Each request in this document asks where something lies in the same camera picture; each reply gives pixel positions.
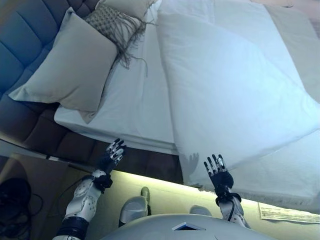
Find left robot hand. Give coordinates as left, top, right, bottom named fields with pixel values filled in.
left=97, top=138, right=127, bottom=173

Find white duvet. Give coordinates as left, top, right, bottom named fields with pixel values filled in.
left=156, top=0, right=320, bottom=210

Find right silver robot leg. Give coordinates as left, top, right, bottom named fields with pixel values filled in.
left=189, top=204, right=213, bottom=218

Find silver robot leg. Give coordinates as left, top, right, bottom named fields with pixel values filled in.
left=119, top=186, right=151, bottom=226
left=189, top=204, right=213, bottom=218

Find left silver robot leg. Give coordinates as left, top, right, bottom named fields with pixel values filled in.
left=119, top=186, right=151, bottom=226

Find large beige pillow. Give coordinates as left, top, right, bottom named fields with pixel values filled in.
left=8, top=11, right=118, bottom=125

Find white paper sheet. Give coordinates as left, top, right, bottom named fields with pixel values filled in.
left=258, top=201, right=320, bottom=225

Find black tangled cables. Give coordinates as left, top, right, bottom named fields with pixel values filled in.
left=0, top=171, right=45, bottom=240

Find woven fringed cushion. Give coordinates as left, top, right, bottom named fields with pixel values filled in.
left=83, top=2, right=161, bottom=78

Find grey robot torso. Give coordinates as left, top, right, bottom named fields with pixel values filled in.
left=99, top=212, right=258, bottom=240

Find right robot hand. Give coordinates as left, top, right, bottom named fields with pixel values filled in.
left=203, top=153, right=235, bottom=193

